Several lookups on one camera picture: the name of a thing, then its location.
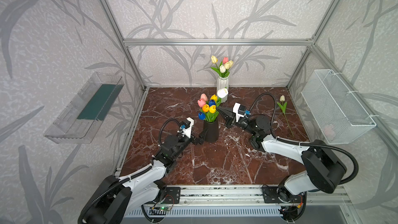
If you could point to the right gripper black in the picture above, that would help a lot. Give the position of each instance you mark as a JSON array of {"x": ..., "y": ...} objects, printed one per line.
[{"x": 231, "y": 120}]

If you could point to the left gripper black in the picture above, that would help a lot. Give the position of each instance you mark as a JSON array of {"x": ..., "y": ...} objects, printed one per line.
[{"x": 195, "y": 138}]

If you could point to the black cone vase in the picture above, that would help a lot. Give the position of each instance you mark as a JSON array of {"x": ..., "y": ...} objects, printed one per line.
[{"x": 212, "y": 128}]

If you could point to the orange yellow tulip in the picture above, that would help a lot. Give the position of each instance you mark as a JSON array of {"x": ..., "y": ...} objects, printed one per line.
[{"x": 205, "y": 108}]

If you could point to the pale blue white tulip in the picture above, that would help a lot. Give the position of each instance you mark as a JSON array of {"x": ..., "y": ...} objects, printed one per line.
[{"x": 222, "y": 95}]

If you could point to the light pink tulip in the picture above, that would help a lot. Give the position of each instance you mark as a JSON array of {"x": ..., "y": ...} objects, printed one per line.
[{"x": 204, "y": 97}]

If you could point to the white ribbed ceramic vase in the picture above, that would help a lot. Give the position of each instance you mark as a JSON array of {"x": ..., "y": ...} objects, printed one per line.
[{"x": 223, "y": 82}]

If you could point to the tall cream tulip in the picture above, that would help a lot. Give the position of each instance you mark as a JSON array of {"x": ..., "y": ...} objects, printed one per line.
[{"x": 228, "y": 65}]

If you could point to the pale yellow tulip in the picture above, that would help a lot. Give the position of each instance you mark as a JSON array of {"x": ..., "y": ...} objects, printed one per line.
[{"x": 215, "y": 66}]

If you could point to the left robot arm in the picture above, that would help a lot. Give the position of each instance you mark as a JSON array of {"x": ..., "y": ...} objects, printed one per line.
[{"x": 117, "y": 196}]

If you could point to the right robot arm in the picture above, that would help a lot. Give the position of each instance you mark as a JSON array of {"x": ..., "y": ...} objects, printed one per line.
[{"x": 325, "y": 166}]

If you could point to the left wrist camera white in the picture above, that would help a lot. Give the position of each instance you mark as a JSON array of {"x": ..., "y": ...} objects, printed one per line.
[{"x": 186, "y": 126}]

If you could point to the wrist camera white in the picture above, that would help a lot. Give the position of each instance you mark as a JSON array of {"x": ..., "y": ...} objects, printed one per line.
[
  {"x": 240, "y": 111},
  {"x": 186, "y": 126}
]

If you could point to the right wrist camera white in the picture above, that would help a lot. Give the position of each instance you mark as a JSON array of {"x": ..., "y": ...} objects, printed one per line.
[{"x": 240, "y": 111}]

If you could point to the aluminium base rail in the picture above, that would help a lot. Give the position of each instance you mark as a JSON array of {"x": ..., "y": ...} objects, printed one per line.
[{"x": 246, "y": 195}]

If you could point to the aluminium frame crossbar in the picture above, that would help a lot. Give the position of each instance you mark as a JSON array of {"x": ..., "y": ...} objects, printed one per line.
[{"x": 217, "y": 42}]

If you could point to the white wire mesh basket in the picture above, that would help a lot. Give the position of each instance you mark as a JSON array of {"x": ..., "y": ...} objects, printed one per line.
[{"x": 337, "y": 111}]

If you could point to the clear plastic wall shelf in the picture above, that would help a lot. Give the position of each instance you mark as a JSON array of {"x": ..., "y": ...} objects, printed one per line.
[{"x": 82, "y": 118}]

